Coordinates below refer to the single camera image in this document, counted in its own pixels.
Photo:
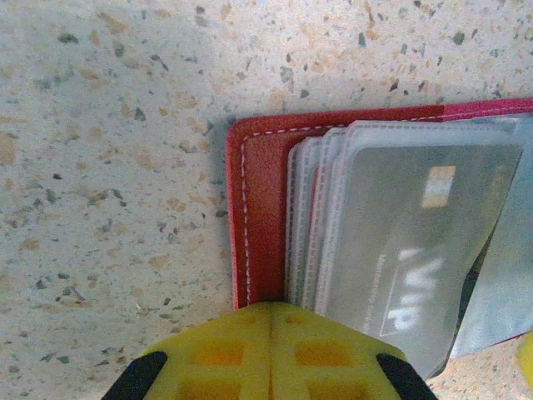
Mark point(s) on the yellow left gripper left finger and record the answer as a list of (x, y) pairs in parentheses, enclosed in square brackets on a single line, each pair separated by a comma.
[(216, 358)]

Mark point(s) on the red leather card holder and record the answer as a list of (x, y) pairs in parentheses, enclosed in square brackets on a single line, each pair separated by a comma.
[(262, 216)]

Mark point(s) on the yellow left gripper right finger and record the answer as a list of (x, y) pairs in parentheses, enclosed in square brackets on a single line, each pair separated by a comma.
[(325, 358)]

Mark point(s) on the grey VIP card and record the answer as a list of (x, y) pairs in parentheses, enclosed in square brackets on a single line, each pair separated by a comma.
[(395, 233)]

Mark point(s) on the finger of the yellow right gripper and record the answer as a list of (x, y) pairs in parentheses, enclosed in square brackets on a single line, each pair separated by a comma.
[(526, 358)]

